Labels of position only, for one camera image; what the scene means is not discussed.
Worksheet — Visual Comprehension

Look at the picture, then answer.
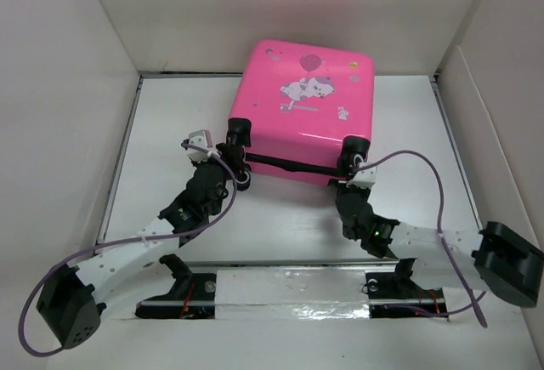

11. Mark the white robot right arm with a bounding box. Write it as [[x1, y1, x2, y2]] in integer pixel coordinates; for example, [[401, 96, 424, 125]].
[[335, 178, 543, 308]]

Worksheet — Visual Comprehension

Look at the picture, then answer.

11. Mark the pink hard-shell suitcase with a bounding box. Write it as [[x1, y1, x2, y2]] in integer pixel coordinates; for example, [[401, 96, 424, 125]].
[[224, 39, 375, 191]]

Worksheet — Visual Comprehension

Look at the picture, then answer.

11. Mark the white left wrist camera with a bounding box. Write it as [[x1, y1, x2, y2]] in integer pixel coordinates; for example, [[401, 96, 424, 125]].
[[181, 129, 218, 163]]

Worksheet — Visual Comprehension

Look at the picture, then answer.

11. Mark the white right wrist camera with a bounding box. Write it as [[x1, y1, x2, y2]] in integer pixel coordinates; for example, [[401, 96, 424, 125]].
[[346, 162, 377, 189]]

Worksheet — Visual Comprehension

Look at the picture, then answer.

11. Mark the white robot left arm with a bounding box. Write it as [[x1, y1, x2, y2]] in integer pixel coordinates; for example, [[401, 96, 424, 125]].
[[37, 139, 248, 350]]

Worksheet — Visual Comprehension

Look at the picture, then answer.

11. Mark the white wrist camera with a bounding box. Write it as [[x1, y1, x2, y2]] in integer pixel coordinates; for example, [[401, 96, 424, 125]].
[[346, 162, 377, 189], [181, 129, 218, 163]]

